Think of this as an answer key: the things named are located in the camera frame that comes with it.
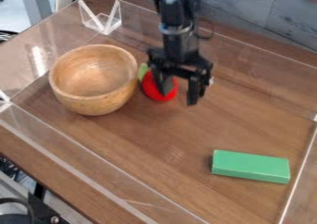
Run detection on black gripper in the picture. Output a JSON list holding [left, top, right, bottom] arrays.
[[147, 31, 212, 106]]

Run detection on red felt fruit green leaf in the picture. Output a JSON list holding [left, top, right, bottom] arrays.
[[137, 63, 177, 102]]

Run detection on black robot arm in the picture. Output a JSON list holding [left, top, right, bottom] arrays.
[[147, 0, 212, 106]]

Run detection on wooden bowl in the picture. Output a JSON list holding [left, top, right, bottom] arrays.
[[48, 44, 137, 116]]

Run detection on green rectangular block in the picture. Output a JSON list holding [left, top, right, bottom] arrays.
[[209, 150, 291, 184]]

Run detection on black clamp under table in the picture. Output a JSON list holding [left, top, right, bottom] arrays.
[[0, 193, 72, 224]]

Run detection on clear acrylic corner bracket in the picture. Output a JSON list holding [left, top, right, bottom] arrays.
[[77, 0, 121, 35]]

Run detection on clear acrylic tray enclosure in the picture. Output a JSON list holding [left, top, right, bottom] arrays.
[[0, 0, 317, 224]]

